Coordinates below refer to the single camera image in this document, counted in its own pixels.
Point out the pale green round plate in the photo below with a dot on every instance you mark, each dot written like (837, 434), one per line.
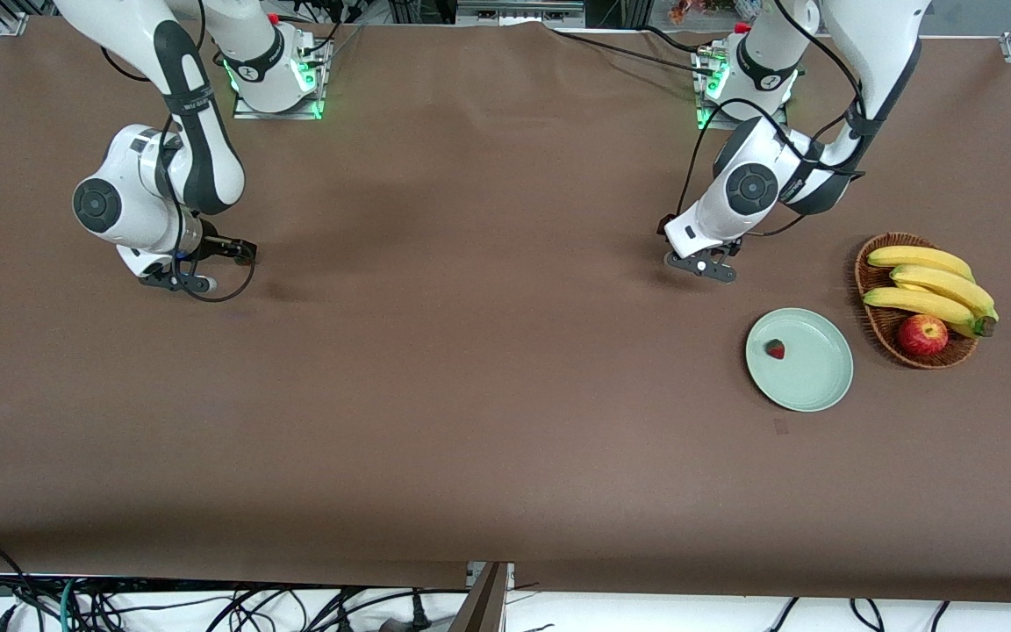
(808, 369)

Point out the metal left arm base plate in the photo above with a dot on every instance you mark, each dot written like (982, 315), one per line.
(769, 126)

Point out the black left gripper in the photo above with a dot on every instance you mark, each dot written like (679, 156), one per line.
(731, 249)

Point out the black power plug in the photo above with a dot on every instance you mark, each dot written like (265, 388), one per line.
(419, 617)

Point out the brown table cover sheet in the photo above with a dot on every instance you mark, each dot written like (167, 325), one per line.
(505, 395)

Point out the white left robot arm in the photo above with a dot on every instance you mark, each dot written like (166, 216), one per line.
(751, 189)

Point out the orange background object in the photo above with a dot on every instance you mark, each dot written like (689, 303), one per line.
(685, 10)

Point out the silver aluminium frame rail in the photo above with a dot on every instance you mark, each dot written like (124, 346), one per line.
(514, 16)

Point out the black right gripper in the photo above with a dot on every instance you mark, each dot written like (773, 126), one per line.
(223, 247)

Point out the metal support post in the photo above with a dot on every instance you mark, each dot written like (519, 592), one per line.
(483, 606)

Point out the red apple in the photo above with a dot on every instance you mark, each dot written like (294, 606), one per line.
(922, 336)

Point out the brown wicker basket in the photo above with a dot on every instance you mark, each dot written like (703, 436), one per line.
(883, 329)

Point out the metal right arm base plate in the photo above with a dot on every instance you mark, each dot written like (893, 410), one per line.
(277, 115)

